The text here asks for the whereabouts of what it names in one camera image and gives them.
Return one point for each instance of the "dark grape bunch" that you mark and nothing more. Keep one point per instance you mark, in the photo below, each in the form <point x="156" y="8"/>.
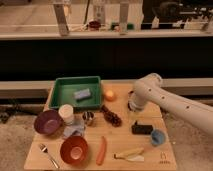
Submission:
<point x="111" y="117"/>

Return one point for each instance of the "green plastic tray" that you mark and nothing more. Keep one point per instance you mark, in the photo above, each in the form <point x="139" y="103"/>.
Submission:
<point x="63" y="89"/>

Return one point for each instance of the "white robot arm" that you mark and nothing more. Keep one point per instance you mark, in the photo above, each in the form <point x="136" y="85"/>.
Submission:
<point x="148" y="88"/>

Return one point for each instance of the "metal fork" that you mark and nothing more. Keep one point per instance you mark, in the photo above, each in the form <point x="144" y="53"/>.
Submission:
<point x="44" y="149"/>

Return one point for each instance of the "peeled banana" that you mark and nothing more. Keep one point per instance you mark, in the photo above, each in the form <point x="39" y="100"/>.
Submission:
<point x="132" y="155"/>

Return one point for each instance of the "blue sponge block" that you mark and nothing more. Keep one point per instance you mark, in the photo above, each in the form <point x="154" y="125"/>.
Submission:
<point x="82" y="94"/>

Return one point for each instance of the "small metal cup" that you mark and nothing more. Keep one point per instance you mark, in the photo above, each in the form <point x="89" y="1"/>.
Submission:
<point x="88" y="117"/>

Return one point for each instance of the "white cylindrical cup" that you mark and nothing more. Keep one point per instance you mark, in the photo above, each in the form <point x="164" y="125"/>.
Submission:
<point x="67" y="114"/>

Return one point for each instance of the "orange round fruit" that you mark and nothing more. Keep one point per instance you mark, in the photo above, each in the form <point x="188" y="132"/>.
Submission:
<point x="109" y="95"/>

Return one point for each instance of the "red bowl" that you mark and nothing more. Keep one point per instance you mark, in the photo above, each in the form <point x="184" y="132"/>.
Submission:
<point x="74" y="150"/>

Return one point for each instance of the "orange carrot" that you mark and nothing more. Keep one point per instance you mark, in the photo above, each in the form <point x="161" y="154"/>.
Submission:
<point x="102" y="151"/>

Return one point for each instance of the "small blue cup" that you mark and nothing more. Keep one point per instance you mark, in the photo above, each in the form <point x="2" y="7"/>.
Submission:
<point x="157" y="137"/>

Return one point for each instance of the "wooden board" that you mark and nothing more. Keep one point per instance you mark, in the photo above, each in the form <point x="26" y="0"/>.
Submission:
<point x="160" y="158"/>

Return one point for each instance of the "purple bowl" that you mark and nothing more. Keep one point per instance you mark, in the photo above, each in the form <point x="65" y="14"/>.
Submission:
<point x="47" y="122"/>

